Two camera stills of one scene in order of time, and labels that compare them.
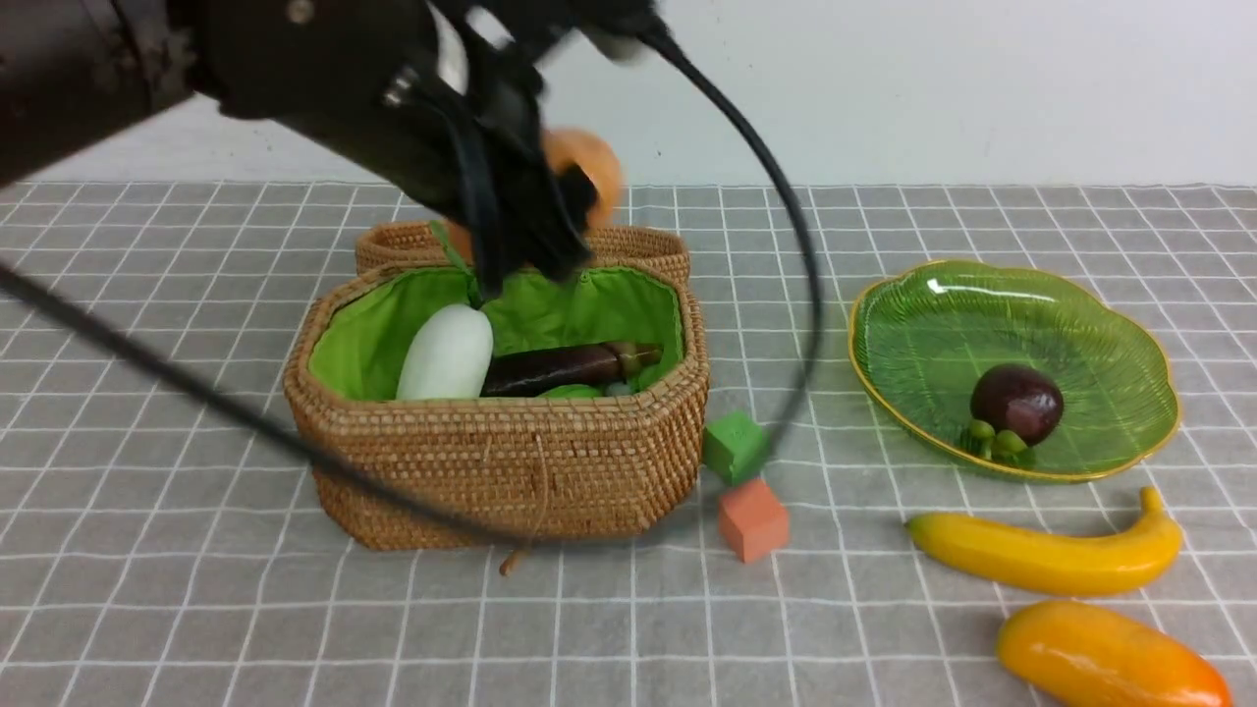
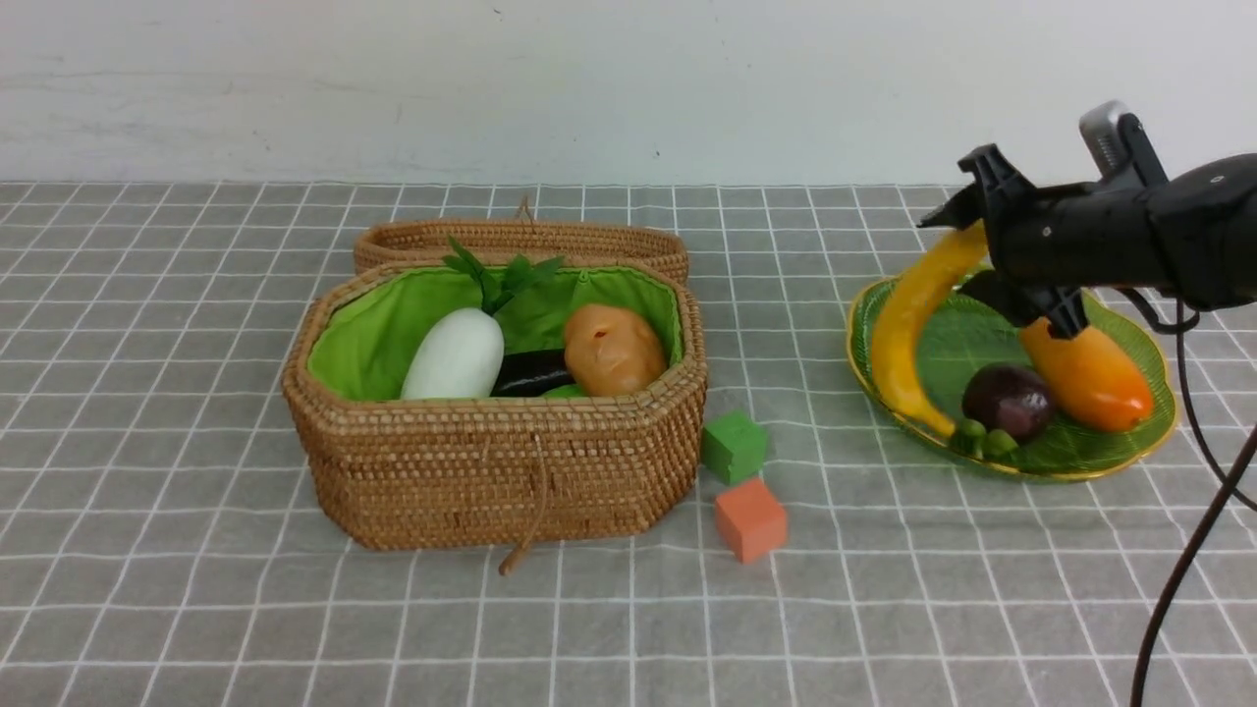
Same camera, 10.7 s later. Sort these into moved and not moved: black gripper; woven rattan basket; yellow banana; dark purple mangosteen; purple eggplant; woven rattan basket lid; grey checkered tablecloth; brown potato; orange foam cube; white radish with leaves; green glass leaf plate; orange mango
Moved: yellow banana; brown potato; black gripper; orange mango
Not moved: orange foam cube; white radish with leaves; woven rattan basket lid; dark purple mangosteen; woven rattan basket; purple eggplant; green glass leaf plate; grey checkered tablecloth
